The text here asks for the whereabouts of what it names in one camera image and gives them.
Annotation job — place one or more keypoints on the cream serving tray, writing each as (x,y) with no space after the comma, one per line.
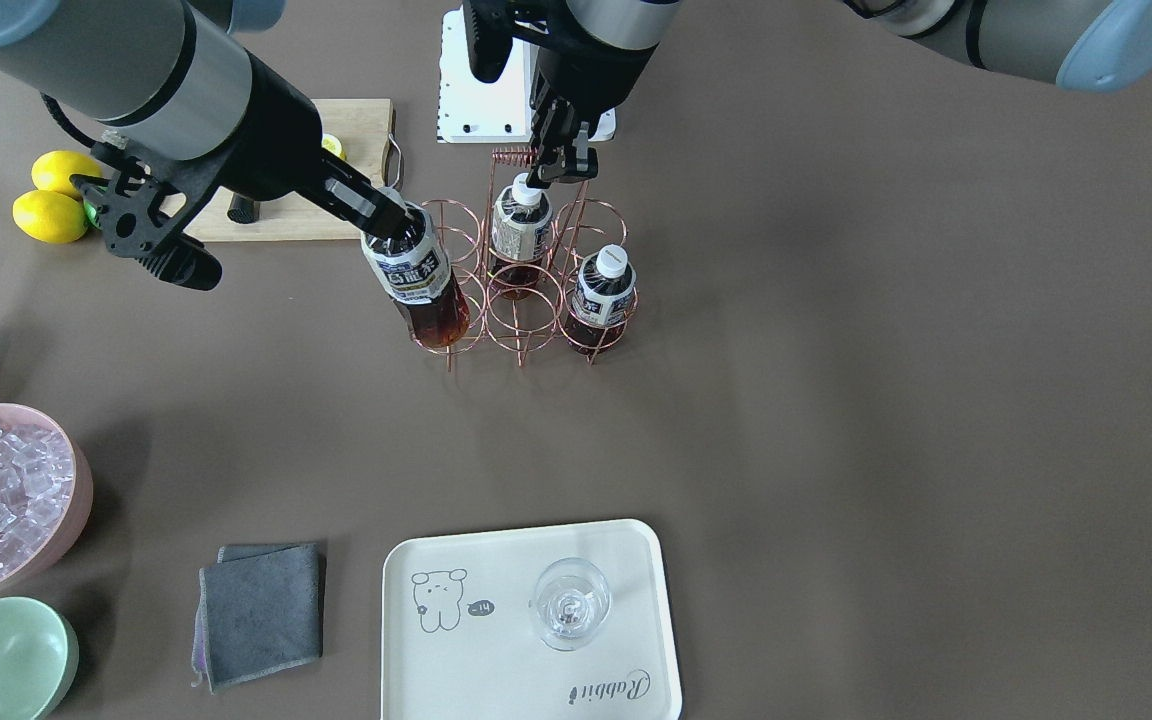
(458,640)

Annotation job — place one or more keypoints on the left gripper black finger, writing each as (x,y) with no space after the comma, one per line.
(578,164)
(546,164)

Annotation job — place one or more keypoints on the wooden cutting board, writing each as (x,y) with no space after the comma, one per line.
(364,127)

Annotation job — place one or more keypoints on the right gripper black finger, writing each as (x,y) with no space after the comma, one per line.
(378,212)

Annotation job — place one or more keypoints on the pink bowl with ice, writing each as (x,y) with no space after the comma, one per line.
(46,492)

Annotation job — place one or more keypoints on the copper wire bottle basket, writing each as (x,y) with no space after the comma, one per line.
(520,307)

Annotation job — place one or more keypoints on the grey folded cloth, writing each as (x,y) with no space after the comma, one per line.
(260,611)

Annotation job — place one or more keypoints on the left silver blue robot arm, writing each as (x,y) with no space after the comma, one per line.
(1086,46)

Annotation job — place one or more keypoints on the steel muddler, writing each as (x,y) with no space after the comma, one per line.
(242,210)

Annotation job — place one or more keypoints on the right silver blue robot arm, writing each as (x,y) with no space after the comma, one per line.
(198,112)

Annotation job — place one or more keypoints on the half lemon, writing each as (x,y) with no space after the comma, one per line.
(333,145)

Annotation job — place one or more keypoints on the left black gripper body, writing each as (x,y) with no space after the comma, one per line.
(588,78)

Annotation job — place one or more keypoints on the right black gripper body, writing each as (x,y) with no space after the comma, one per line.
(274,143)

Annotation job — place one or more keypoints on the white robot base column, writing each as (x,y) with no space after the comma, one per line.
(509,110)

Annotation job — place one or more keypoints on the green bowl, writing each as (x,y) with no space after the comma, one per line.
(39,655)

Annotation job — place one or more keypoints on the clear wine glass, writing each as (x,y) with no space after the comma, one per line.
(570,603)

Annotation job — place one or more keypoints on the tea bottle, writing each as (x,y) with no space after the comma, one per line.
(521,218)
(415,271)
(600,300)

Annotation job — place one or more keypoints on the green lime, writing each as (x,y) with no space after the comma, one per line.
(92,214)

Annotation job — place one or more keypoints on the yellow lemon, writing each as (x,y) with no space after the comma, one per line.
(52,171)
(50,216)

